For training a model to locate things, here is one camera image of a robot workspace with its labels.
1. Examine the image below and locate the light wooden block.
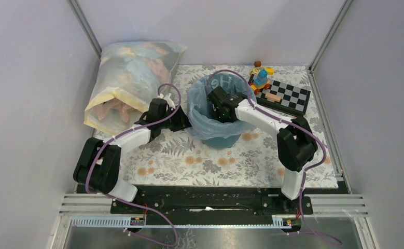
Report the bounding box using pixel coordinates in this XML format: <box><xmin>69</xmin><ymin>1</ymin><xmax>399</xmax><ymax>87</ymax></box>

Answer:
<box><xmin>265</xmin><ymin>93</ymin><xmax>282</xmax><ymax>103</ymax></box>

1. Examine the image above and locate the light blue plastic bag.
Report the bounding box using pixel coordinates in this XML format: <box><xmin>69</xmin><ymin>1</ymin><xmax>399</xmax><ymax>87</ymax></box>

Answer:
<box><xmin>187</xmin><ymin>72</ymin><xmax>255</xmax><ymax>140</ymax></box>

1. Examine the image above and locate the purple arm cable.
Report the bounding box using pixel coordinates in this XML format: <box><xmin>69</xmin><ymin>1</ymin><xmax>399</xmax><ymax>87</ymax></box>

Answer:
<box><xmin>206</xmin><ymin>70</ymin><xmax>343</xmax><ymax>248</ymax></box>
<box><xmin>84</xmin><ymin>83</ymin><xmax>183</xmax><ymax>247</ymax></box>

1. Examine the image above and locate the black chess board box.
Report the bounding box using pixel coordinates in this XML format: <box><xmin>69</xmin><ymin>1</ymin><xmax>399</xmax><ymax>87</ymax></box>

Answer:
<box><xmin>255</xmin><ymin>79</ymin><xmax>311</xmax><ymax>116</ymax></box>

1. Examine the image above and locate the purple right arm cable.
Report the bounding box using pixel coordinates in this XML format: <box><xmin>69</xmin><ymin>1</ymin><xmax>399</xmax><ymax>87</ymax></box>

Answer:
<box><xmin>206</xmin><ymin>70</ymin><xmax>343</xmax><ymax>248</ymax></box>

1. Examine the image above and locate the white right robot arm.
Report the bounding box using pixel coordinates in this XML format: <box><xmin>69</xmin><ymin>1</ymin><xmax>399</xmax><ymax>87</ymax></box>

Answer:
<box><xmin>207</xmin><ymin>87</ymin><xmax>318</xmax><ymax>214</ymax></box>

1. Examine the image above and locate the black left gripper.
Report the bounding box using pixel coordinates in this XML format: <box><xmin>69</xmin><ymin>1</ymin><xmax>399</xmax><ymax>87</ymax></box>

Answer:
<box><xmin>159</xmin><ymin>105</ymin><xmax>195</xmax><ymax>132</ymax></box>

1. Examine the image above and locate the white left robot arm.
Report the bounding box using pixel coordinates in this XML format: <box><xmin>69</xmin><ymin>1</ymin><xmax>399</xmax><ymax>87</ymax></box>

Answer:
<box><xmin>73</xmin><ymin>98</ymin><xmax>190</xmax><ymax>213</ymax></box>

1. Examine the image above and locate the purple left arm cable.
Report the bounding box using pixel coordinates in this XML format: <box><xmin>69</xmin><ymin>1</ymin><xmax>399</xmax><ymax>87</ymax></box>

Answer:
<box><xmin>84</xmin><ymin>83</ymin><xmax>183</xmax><ymax>247</ymax></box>

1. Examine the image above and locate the large clear bag of trash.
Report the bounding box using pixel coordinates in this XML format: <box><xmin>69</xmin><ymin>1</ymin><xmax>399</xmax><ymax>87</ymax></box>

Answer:
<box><xmin>84</xmin><ymin>41</ymin><xmax>187</xmax><ymax>135</ymax></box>

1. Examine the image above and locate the colourful toy block vehicle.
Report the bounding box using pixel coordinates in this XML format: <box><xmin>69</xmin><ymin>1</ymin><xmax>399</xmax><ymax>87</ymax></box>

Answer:
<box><xmin>248</xmin><ymin>67</ymin><xmax>274</xmax><ymax>95</ymax></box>

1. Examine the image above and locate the teal plastic trash bin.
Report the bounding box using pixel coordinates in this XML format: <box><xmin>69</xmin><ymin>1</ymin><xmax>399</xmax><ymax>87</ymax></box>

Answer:
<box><xmin>201</xmin><ymin>87</ymin><xmax>241</xmax><ymax>149</ymax></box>

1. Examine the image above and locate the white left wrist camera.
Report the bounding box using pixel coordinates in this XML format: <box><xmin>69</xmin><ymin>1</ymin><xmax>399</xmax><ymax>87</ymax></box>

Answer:
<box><xmin>158</xmin><ymin>93</ymin><xmax>176</xmax><ymax>110</ymax></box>

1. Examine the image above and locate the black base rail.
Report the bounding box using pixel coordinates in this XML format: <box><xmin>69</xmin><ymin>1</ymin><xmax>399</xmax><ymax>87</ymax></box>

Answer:
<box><xmin>63</xmin><ymin>185</ymin><xmax>347</xmax><ymax>226</ymax></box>

